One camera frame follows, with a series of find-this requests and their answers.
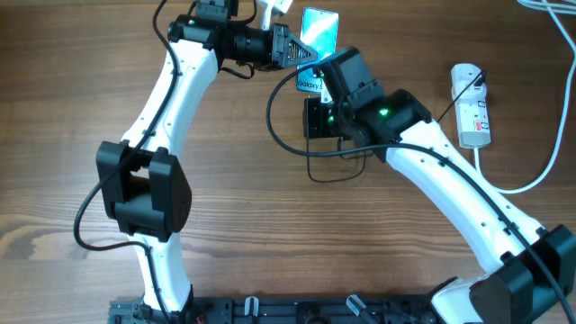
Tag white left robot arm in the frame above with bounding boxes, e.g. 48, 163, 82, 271
96, 1, 317, 323

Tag white power strip cable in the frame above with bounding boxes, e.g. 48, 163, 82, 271
472, 0, 576, 195

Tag black charger cable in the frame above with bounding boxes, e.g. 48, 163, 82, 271
305, 69, 487, 185

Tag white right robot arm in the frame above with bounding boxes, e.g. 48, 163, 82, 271
311, 47, 575, 323

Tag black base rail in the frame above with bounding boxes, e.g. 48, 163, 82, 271
108, 293, 443, 324

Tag white power strip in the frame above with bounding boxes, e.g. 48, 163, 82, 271
451, 63, 491, 149

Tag blue screen smartphone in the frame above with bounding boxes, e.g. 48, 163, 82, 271
295, 7, 339, 94

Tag white cable top right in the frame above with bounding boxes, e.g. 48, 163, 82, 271
516, 0, 576, 16

